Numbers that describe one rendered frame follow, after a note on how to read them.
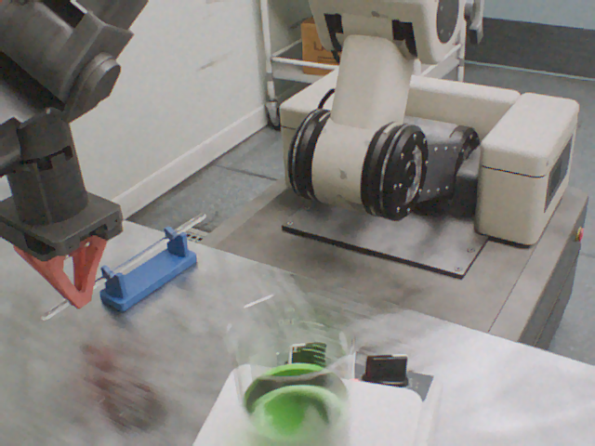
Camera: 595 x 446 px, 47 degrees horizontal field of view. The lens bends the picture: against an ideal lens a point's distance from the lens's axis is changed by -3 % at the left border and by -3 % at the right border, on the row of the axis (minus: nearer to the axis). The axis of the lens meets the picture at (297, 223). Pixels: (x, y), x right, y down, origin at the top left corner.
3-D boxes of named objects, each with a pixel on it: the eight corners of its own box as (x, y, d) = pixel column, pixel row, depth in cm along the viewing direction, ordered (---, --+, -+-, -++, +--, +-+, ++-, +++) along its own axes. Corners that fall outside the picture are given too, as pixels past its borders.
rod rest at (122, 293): (175, 251, 72) (170, 221, 70) (199, 261, 70) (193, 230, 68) (99, 300, 65) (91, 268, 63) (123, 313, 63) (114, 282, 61)
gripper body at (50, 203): (62, 264, 52) (37, 177, 48) (-7, 226, 58) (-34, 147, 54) (127, 225, 56) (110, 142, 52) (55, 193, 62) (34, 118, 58)
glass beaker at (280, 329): (229, 487, 36) (207, 369, 32) (257, 400, 42) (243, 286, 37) (361, 503, 35) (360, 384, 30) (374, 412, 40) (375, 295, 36)
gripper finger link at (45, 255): (68, 334, 58) (38, 241, 53) (20, 305, 61) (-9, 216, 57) (129, 294, 62) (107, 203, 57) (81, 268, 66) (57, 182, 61)
